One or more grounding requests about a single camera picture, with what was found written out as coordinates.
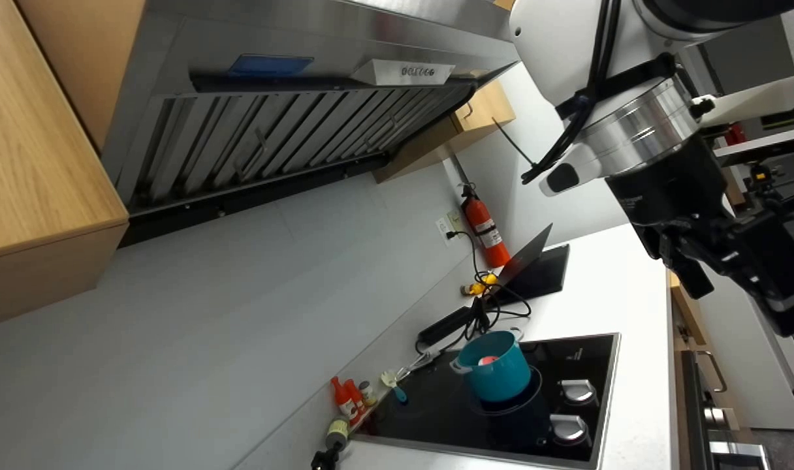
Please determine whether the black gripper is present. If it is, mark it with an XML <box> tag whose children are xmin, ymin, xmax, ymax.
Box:
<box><xmin>605</xmin><ymin>139</ymin><xmax>794</xmax><ymax>340</ymax></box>

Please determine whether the teal cooking pot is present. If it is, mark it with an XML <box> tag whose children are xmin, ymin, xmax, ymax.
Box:
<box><xmin>447</xmin><ymin>330</ymin><xmax>538</xmax><ymax>409</ymax></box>

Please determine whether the wooden drawer front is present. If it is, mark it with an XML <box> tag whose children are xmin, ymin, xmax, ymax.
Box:
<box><xmin>667</xmin><ymin>268</ymin><xmax>713</xmax><ymax>353</ymax></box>

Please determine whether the black equipment stand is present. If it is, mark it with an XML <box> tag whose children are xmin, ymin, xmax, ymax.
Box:
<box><xmin>733</xmin><ymin>153</ymin><xmax>794</xmax><ymax>216</ymax></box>

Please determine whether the long wooden fascia panel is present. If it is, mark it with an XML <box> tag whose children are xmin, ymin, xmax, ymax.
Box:
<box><xmin>667</xmin><ymin>346</ymin><xmax>691</xmax><ymax>470</ymax></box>

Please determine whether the wooden cabinet door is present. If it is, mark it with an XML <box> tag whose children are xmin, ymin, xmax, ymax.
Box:
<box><xmin>688</xmin><ymin>298</ymin><xmax>744</xmax><ymax>437</ymax></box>

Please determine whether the silver oven knob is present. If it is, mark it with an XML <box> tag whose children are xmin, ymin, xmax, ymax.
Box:
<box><xmin>700</xmin><ymin>403</ymin><xmax>733</xmax><ymax>431</ymax></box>

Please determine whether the grey table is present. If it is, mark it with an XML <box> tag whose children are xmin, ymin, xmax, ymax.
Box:
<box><xmin>709</xmin><ymin>125</ymin><xmax>794</xmax><ymax>165</ymax></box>

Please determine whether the red fire extinguisher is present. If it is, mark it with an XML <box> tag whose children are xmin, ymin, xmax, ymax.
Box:
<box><xmin>447</xmin><ymin>151</ymin><xmax>515</xmax><ymax>271</ymax></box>
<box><xmin>721</xmin><ymin>119</ymin><xmax>752</xmax><ymax>148</ymax></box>

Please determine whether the black built-in oven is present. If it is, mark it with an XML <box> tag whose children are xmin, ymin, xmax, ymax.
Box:
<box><xmin>679</xmin><ymin>346</ymin><xmax>774</xmax><ymax>470</ymax></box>

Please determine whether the silver cooktop knob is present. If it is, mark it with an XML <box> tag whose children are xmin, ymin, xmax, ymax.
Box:
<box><xmin>546</xmin><ymin>409</ymin><xmax>594</xmax><ymax>448</ymax></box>
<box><xmin>558</xmin><ymin>377</ymin><xmax>602</xmax><ymax>407</ymax></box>

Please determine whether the black laptop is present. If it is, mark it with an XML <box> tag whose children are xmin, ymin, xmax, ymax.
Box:
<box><xmin>478</xmin><ymin>222</ymin><xmax>558</xmax><ymax>299</ymax></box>

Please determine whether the black power strip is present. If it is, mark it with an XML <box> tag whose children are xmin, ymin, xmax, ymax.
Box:
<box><xmin>415</xmin><ymin>303</ymin><xmax>478</xmax><ymax>353</ymax></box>

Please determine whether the black glass cooktop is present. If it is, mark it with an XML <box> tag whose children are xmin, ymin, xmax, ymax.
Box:
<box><xmin>360</xmin><ymin>332</ymin><xmax>622</xmax><ymax>470</ymax></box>

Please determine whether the red bottle white label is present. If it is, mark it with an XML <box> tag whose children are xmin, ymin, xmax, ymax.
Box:
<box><xmin>329</xmin><ymin>374</ymin><xmax>375</xmax><ymax>421</ymax></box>

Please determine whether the dark bottle yellow label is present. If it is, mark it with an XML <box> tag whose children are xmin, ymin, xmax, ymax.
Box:
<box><xmin>308</xmin><ymin>414</ymin><xmax>358</xmax><ymax>470</ymax></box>

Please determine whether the stainless steel range hood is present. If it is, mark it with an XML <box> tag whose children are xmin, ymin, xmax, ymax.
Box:
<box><xmin>99</xmin><ymin>0</ymin><xmax>538</xmax><ymax>249</ymax></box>

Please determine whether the silver cabinet door handle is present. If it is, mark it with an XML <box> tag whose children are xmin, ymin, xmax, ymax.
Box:
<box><xmin>691</xmin><ymin>341</ymin><xmax>729</xmax><ymax>396</ymax></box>

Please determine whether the silver oven handle bar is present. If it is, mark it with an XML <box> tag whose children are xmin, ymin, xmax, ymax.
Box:
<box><xmin>709</xmin><ymin>439</ymin><xmax>774</xmax><ymax>470</ymax></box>

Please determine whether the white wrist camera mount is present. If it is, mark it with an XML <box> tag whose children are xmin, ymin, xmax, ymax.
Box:
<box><xmin>535</xmin><ymin>144</ymin><xmax>594</xmax><ymax>200</ymax></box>

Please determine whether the black counter cable bundle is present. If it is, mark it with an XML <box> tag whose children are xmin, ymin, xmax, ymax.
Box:
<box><xmin>460</xmin><ymin>284</ymin><xmax>535</xmax><ymax>340</ymax></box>

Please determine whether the yellow cable connector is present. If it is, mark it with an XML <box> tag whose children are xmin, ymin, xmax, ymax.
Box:
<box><xmin>464</xmin><ymin>271</ymin><xmax>503</xmax><ymax>299</ymax></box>

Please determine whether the small wooden wall cabinet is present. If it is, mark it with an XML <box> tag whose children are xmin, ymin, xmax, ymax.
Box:
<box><xmin>375</xmin><ymin>80</ymin><xmax>517</xmax><ymax>185</ymax></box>

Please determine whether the teal handled utensil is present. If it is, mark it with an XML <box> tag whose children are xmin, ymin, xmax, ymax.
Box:
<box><xmin>377</xmin><ymin>369</ymin><xmax>414</xmax><ymax>407</ymax></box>

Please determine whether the large wooden wall cabinet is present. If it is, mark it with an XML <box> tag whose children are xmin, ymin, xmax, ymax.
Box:
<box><xmin>0</xmin><ymin>0</ymin><xmax>149</xmax><ymax>332</ymax></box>

